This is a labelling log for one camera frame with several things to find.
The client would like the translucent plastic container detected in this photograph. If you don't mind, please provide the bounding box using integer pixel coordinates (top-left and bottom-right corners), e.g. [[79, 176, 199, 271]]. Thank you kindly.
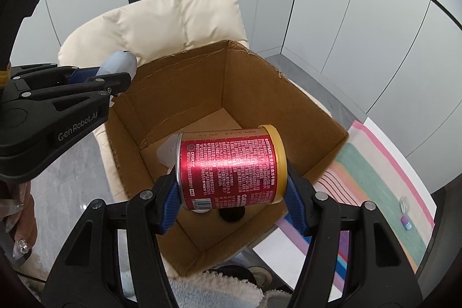
[[157, 134, 178, 169]]

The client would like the red metal can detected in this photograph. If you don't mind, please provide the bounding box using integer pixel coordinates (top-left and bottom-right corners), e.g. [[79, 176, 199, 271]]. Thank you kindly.
[[175, 124, 287, 210]]

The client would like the black round puff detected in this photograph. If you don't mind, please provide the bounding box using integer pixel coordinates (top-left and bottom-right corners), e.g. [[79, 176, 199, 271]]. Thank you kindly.
[[219, 206, 246, 223]]

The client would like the clear oval lens case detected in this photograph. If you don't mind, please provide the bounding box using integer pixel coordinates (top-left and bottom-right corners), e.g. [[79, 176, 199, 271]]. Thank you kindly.
[[398, 196, 410, 216]]

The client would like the small purple blue tube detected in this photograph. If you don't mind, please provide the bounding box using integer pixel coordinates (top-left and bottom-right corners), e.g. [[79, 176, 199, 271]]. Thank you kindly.
[[400, 216, 413, 231]]

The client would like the round white compact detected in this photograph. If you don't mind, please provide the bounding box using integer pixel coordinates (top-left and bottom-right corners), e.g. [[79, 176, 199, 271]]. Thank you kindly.
[[193, 209, 211, 214]]

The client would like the left hand with nails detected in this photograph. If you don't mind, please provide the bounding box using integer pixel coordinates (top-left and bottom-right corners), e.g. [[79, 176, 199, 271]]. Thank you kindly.
[[1, 181, 38, 260]]

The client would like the cream padded chair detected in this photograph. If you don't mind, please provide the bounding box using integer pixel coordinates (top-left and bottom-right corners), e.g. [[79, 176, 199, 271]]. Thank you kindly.
[[58, 0, 247, 202]]

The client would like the striped colourful towel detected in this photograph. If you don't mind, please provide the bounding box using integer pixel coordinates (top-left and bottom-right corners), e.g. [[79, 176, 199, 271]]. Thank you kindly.
[[284, 119, 436, 271]]

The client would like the light blue fleece garment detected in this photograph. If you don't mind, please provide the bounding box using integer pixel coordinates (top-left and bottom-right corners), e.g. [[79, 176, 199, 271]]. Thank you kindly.
[[166, 264, 291, 307]]

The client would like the brown cardboard box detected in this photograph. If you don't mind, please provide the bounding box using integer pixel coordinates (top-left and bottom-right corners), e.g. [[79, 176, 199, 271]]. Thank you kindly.
[[96, 41, 348, 277]]

